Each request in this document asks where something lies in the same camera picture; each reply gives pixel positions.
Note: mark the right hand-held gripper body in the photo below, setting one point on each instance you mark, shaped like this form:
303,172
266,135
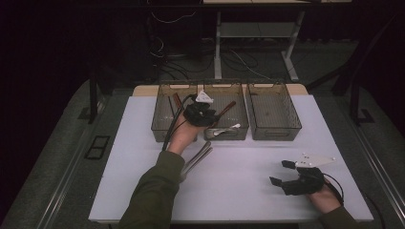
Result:
304,184

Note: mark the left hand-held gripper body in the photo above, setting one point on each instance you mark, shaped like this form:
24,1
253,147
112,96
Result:
197,114

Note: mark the white ceramic spoon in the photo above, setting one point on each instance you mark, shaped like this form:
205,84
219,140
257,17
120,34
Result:
219,132

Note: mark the transparent grey plastic bin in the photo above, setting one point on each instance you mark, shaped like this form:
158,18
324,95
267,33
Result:
273,111
162,111
232,111

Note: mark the metal knife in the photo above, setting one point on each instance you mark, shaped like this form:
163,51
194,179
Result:
200,152

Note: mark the metal fork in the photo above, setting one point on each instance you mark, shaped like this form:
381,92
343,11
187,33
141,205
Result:
199,159

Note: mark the person's left hand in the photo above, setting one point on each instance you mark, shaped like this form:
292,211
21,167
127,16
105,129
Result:
183,136

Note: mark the person's right hand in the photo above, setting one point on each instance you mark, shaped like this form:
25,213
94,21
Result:
324,202

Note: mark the white table mat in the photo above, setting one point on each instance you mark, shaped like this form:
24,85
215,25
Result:
238,197

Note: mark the white metal desk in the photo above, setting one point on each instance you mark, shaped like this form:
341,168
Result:
217,47

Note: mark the black metal stand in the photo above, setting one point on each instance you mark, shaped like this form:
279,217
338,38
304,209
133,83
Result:
355,101
93,95

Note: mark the black tripod legs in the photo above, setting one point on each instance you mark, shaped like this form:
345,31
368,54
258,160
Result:
347,79

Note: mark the metal floor rail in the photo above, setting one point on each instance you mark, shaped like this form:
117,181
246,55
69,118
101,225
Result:
385,178
58,197

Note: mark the black floor frame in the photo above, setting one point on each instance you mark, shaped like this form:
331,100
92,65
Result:
98,147

